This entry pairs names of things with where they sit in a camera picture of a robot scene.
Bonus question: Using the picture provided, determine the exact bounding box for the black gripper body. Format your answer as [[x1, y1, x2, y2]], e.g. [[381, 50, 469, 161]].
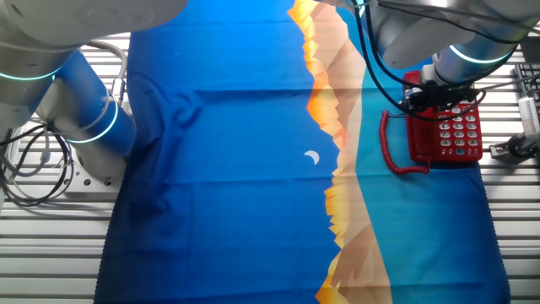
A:
[[417, 82, 476, 109]]

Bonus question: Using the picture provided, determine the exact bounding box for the black keyboard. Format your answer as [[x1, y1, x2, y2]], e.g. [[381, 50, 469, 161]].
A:
[[513, 62, 540, 100]]

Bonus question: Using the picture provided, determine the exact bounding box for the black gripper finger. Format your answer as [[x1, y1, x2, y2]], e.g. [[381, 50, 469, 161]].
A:
[[402, 86, 425, 116], [459, 87, 486, 111]]

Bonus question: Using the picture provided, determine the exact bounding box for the thick grey robot cable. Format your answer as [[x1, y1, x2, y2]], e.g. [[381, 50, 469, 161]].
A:
[[86, 40, 128, 106]]

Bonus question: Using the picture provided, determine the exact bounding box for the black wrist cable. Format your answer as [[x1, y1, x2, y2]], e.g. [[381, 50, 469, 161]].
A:
[[352, 0, 487, 123]]

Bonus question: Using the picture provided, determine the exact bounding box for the black rectangular object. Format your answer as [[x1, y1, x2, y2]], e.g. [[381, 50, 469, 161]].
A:
[[519, 36, 540, 64]]

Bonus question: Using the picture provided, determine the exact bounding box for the white device at edge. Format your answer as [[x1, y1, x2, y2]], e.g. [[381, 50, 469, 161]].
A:
[[489, 130, 540, 166]]

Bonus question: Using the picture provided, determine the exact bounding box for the silver camera on stand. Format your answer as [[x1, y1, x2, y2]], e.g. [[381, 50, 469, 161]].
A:
[[517, 96, 540, 135]]

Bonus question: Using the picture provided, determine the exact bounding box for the red telephone base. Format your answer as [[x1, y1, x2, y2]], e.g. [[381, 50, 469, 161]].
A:
[[402, 70, 484, 165]]

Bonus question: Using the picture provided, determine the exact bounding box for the blue landscape print cloth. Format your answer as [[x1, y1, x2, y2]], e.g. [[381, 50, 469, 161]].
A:
[[93, 0, 511, 304]]

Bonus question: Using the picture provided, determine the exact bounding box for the red coiled telephone cord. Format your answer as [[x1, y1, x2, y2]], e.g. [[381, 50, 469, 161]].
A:
[[378, 109, 431, 176]]

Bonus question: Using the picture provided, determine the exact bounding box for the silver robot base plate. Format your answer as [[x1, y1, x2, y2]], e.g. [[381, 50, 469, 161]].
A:
[[58, 155, 124, 194]]

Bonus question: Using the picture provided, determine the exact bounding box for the black cable bundle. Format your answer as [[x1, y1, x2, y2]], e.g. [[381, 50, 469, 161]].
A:
[[0, 124, 77, 208]]

